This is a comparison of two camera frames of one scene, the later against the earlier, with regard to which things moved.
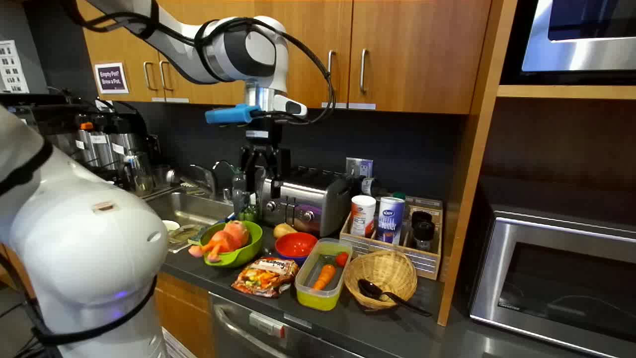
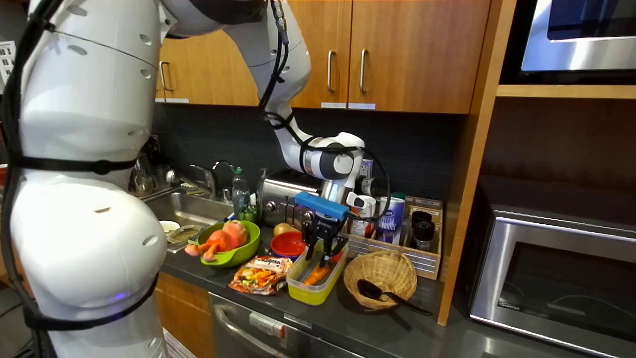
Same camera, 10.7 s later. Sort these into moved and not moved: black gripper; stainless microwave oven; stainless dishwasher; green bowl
Moved: black gripper
Not moved: green bowl; stainless dishwasher; stainless microwave oven
